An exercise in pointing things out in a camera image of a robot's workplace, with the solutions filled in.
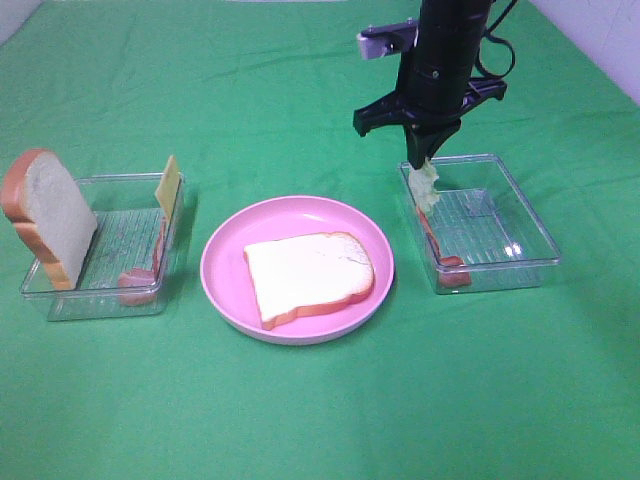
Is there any pink round plate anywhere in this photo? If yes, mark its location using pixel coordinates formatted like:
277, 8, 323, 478
200, 195, 395, 345

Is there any bread slice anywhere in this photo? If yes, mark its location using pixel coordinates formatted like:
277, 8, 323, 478
1, 148, 97, 290
243, 232, 375, 330

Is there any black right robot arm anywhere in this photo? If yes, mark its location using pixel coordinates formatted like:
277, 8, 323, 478
353, 1, 507, 170

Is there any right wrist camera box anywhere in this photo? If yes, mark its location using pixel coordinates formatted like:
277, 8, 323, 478
356, 18, 418, 60

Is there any right clear plastic tray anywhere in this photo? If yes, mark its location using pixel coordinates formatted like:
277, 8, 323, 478
406, 154, 561, 294

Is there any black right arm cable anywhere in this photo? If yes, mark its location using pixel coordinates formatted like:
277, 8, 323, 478
472, 0, 520, 81

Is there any green tablecloth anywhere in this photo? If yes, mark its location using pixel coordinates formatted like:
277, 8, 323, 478
1, 1, 639, 479

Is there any green lettuce leaf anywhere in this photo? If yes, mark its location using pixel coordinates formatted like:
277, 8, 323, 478
408, 158, 439, 216

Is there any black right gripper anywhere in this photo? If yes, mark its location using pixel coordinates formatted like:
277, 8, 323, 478
353, 49, 507, 169

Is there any yellow cheese slice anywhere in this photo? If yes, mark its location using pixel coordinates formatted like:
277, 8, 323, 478
154, 155, 180, 223

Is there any clear plastic tray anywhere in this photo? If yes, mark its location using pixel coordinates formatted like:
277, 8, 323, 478
406, 154, 561, 294
19, 172, 185, 322

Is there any left clear plastic tray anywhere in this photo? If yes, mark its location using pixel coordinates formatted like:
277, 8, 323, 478
19, 172, 185, 322

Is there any bacon strip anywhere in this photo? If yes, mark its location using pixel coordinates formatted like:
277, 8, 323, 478
416, 208, 472, 288
117, 219, 166, 306

